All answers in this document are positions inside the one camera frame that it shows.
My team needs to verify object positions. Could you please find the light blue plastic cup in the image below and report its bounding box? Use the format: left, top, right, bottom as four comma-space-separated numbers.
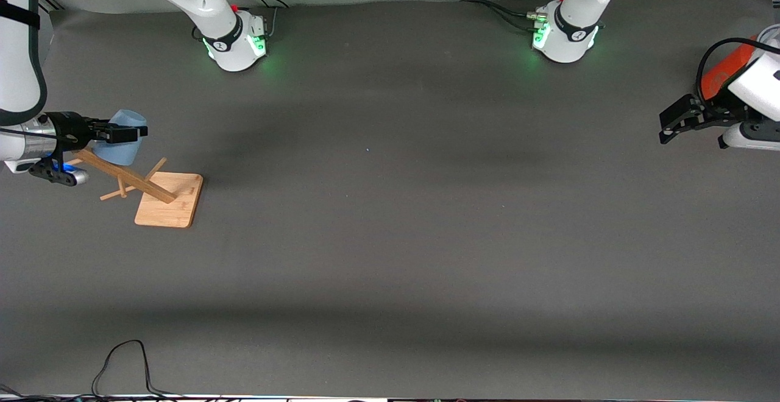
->
93, 109, 147, 166

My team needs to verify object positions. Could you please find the bamboo cup rack with pegs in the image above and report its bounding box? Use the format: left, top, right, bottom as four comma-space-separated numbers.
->
64, 149, 204, 228

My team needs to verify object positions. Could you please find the orange cylindrical can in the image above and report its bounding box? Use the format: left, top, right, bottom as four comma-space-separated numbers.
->
700, 40, 764, 102

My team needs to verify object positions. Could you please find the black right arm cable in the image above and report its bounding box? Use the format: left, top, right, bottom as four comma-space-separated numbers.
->
0, 127, 74, 142

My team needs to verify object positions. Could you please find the thin black looped cable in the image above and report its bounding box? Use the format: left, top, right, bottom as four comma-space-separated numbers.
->
91, 339, 185, 398

